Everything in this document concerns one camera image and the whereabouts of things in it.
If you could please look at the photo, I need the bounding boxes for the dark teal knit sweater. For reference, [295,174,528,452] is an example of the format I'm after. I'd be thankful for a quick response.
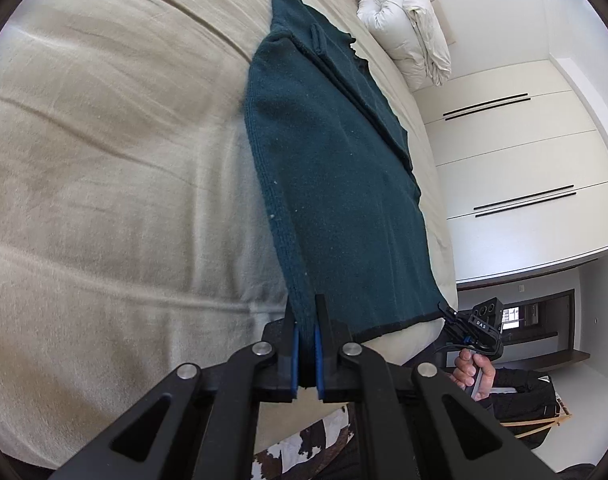
[242,0,448,346]

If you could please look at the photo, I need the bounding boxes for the person's right hand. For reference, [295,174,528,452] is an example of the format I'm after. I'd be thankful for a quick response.
[450,349,496,402]

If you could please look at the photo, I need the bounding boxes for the cow print rug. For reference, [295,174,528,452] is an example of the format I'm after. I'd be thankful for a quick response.
[251,404,355,479]

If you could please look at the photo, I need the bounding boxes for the beige bed sheet mattress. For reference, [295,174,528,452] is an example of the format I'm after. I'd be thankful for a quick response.
[0,0,458,469]

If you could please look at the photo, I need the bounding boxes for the folded white duvet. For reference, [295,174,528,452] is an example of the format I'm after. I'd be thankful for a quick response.
[357,0,451,92]

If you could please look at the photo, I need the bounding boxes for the white wardrobe with black handles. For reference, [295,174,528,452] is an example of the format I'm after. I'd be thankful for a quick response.
[415,61,608,286]

